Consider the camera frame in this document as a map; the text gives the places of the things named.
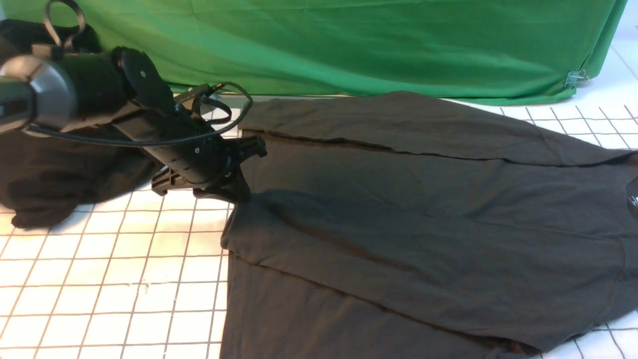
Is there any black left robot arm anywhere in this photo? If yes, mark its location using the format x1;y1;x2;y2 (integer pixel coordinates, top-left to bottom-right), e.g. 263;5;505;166
1;44;267;196

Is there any green backdrop cloth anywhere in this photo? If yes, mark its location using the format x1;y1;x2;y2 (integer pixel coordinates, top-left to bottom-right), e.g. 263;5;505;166
2;0;628;107

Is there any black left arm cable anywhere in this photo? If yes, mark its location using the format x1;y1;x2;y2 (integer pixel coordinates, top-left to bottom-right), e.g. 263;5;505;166
25;0;254;148

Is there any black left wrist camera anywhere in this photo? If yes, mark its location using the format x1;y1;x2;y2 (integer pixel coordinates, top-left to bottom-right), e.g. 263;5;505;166
174;83;232;125

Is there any black crumpled cloth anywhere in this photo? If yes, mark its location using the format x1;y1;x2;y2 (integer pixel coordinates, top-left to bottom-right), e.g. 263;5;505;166
1;19;160;229

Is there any silver binder clip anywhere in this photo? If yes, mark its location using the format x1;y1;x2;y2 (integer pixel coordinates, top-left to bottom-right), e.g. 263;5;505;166
564;69;590;88

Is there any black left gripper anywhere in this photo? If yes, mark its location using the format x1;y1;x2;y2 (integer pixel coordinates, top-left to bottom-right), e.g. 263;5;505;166
112;111;267;204

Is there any gray long sleeve shirt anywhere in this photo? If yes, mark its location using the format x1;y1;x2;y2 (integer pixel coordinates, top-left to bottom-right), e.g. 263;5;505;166
220;92;637;359

